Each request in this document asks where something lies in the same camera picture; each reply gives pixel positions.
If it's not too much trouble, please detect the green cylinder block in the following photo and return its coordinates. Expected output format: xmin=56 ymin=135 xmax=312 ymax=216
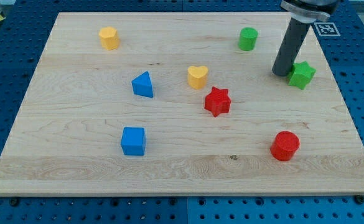
xmin=238 ymin=27 xmax=258 ymax=51

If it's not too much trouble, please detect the red star block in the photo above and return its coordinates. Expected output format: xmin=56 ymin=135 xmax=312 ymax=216
xmin=204 ymin=86 xmax=231 ymax=117

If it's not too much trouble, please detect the fiducial marker tag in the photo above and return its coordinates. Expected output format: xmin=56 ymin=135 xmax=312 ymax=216
xmin=314 ymin=22 xmax=340 ymax=37

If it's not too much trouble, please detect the red cylinder block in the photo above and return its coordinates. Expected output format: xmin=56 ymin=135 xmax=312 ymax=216
xmin=270 ymin=131 xmax=300 ymax=161

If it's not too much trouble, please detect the blue triangle block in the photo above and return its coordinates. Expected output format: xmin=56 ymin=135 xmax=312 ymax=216
xmin=131 ymin=71 xmax=154 ymax=98

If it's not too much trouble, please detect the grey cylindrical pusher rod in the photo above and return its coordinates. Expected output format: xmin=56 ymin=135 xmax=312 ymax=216
xmin=272 ymin=18 xmax=310 ymax=77

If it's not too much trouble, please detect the yellow hexagon block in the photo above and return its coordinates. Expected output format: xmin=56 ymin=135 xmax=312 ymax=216
xmin=98 ymin=27 xmax=120 ymax=50

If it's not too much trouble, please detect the wooden board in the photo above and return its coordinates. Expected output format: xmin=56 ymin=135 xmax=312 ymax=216
xmin=0 ymin=12 xmax=364 ymax=197

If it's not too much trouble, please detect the blue cube block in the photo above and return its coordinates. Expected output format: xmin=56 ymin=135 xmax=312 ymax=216
xmin=121 ymin=127 xmax=146 ymax=156

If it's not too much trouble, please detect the green star block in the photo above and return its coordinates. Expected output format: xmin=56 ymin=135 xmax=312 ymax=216
xmin=287 ymin=61 xmax=316 ymax=90

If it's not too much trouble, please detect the yellow heart block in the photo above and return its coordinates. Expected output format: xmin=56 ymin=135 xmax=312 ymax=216
xmin=187 ymin=66 xmax=208 ymax=90

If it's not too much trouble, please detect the robot arm flange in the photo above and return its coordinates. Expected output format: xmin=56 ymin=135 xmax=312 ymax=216
xmin=280 ymin=0 xmax=340 ymax=24

